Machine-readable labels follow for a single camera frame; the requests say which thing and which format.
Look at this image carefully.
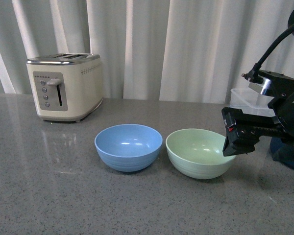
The green bowl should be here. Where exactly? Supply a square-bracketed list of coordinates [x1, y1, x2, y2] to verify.
[166, 128, 236, 180]

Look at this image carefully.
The black cable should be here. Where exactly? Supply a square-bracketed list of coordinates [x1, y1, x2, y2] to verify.
[242, 17, 294, 81]

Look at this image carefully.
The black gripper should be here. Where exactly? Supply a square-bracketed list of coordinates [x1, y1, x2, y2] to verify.
[221, 70, 294, 157]

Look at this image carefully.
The white curtain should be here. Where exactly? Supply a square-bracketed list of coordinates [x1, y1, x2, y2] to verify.
[0, 0, 294, 103]

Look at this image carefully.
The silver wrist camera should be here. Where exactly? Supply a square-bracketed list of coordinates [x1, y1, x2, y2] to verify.
[248, 77, 273, 97]

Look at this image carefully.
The cream two-slot toaster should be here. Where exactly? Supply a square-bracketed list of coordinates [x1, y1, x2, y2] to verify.
[26, 53, 103, 122]

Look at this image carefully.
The blue bowl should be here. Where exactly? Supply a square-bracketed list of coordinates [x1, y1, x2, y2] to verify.
[94, 124, 163, 172]

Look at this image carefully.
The clear plastic container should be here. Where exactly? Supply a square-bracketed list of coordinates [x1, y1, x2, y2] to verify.
[229, 88, 275, 117]

